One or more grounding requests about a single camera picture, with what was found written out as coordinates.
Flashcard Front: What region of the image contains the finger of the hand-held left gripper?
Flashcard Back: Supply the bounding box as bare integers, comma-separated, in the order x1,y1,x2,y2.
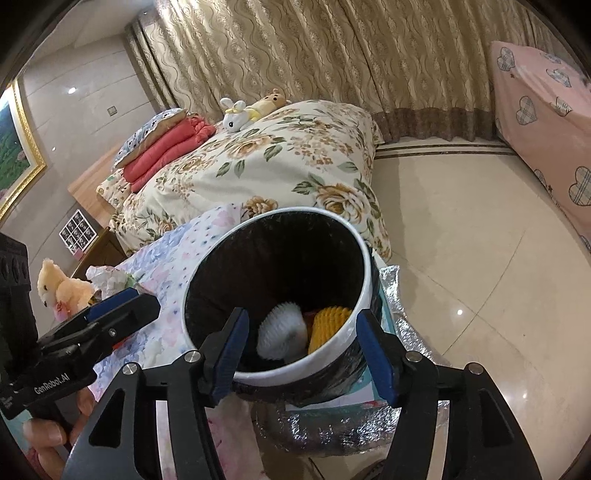
69,287,141,324
38,293,161,367

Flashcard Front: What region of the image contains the small cream printed pillow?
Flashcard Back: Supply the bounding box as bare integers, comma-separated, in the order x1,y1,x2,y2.
96,166,132,204

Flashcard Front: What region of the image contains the wooden headboard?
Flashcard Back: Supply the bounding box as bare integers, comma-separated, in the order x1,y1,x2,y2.
68,141,123,227

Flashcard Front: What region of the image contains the white bunny plush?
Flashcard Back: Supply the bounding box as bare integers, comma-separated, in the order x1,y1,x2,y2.
219,97,259,132

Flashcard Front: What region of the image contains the blue pink floral blanket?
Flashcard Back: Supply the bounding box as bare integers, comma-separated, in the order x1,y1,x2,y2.
85,205,264,480

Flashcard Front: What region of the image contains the white blue snack bag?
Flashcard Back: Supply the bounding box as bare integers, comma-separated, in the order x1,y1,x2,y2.
85,265,139,303

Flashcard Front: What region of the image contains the peach plush toy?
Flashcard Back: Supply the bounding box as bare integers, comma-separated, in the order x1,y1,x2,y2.
37,258,95,321

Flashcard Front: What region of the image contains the beige patterned curtain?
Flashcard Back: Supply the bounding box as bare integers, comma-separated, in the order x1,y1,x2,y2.
124,0,578,144

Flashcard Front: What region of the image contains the yellow foam fruit net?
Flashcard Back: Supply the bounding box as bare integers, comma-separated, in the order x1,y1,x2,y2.
307,305,352,355

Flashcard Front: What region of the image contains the black white photo sheet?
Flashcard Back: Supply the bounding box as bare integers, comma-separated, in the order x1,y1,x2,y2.
60,209,99,252

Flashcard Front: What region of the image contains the cream rose-print quilt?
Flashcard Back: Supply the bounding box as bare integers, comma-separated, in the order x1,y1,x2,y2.
108,100,392,259

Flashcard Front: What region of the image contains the blue patterned pillow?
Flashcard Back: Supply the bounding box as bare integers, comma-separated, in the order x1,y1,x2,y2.
113,107,188,169

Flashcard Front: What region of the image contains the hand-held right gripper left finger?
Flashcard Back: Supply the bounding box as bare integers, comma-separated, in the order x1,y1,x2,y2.
62,307,252,480

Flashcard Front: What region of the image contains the white-rimmed trash bin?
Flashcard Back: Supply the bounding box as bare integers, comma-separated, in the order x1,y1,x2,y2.
182,207,386,409

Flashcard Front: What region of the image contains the person's left hand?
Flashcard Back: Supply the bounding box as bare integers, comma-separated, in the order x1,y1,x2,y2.
21,388,102,462

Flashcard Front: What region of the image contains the gold framed painting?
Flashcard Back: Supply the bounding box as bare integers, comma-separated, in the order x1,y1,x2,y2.
0,78,48,222

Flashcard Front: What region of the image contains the wooden nightstand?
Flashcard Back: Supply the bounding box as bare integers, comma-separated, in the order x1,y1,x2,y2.
69,226,127,282

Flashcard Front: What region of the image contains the yellow bear plush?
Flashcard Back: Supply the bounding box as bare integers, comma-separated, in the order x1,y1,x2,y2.
247,88,293,121

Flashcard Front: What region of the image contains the folded red blanket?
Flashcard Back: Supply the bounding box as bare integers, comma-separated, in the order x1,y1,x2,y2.
122,115,217,193

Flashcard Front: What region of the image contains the white foam fruit net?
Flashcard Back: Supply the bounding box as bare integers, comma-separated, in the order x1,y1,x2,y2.
256,301,309,360

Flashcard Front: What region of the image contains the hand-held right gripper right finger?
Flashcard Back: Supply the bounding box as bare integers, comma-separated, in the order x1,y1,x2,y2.
355,309,543,480

